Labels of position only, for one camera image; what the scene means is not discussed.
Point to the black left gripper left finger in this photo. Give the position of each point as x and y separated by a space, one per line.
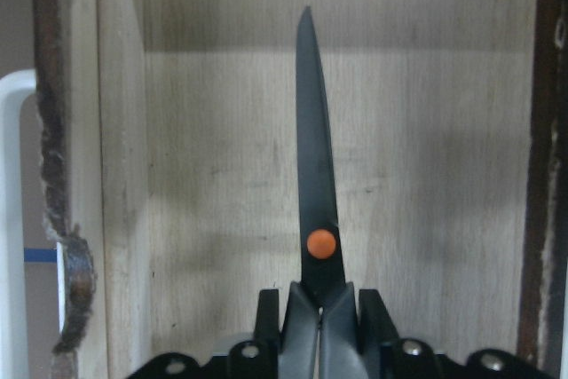
255 357

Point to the dark wooden drawer cabinet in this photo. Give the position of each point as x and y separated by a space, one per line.
541 315

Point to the wooden top drawer white handle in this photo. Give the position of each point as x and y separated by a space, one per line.
167 157

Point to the orange grey handled scissors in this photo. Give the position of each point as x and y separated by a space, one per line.
321 332

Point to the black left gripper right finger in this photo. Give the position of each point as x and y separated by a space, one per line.
388 355

